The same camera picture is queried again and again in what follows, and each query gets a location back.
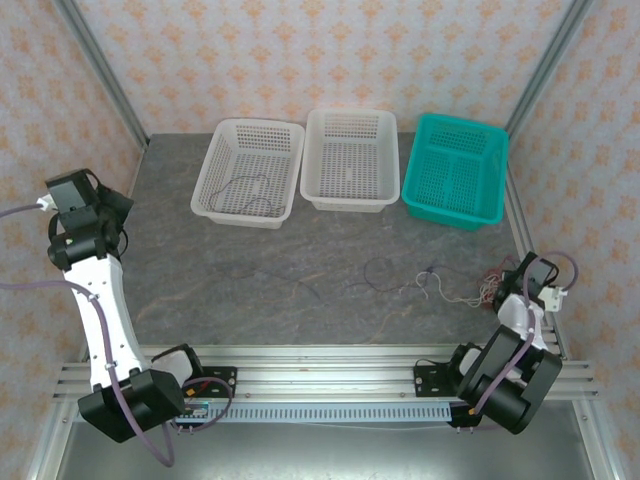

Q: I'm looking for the aluminium frame post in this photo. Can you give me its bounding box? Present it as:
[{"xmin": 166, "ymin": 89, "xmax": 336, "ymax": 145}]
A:
[
  {"xmin": 52, "ymin": 0, "xmax": 151, "ymax": 151},
  {"xmin": 503, "ymin": 0, "xmax": 596, "ymax": 134}
]

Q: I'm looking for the white perforated plastic basket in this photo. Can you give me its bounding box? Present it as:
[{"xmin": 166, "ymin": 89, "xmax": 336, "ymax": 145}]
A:
[
  {"xmin": 298, "ymin": 108, "xmax": 401, "ymax": 214},
  {"xmin": 190, "ymin": 117, "xmax": 306, "ymax": 230}
]

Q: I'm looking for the thin white cable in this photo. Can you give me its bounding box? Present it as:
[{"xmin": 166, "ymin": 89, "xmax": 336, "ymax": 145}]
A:
[{"xmin": 414, "ymin": 268, "xmax": 496, "ymax": 308}]

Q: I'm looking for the teal perforated plastic basket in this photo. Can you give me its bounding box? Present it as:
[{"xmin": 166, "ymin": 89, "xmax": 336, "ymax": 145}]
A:
[{"xmin": 401, "ymin": 113, "xmax": 510, "ymax": 233}]

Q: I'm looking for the white slotted cable duct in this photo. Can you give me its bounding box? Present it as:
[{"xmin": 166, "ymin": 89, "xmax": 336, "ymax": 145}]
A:
[{"xmin": 174, "ymin": 403, "xmax": 454, "ymax": 424}]

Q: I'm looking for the control board with wires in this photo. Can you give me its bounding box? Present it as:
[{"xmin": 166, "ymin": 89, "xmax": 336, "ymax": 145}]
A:
[
  {"xmin": 449, "ymin": 404, "xmax": 496, "ymax": 434},
  {"xmin": 169, "ymin": 377, "xmax": 235, "ymax": 435}
]

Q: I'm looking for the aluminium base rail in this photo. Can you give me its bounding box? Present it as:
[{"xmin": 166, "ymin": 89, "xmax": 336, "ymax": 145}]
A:
[{"xmin": 54, "ymin": 344, "xmax": 601, "ymax": 401}]

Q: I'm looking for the right control board with wires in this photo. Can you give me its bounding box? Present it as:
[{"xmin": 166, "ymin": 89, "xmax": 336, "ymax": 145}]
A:
[{"xmin": 449, "ymin": 404, "xmax": 496, "ymax": 434}]

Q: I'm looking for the left control board with wires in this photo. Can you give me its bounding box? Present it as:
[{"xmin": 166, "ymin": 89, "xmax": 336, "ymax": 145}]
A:
[{"xmin": 169, "ymin": 377, "xmax": 235, "ymax": 435}]

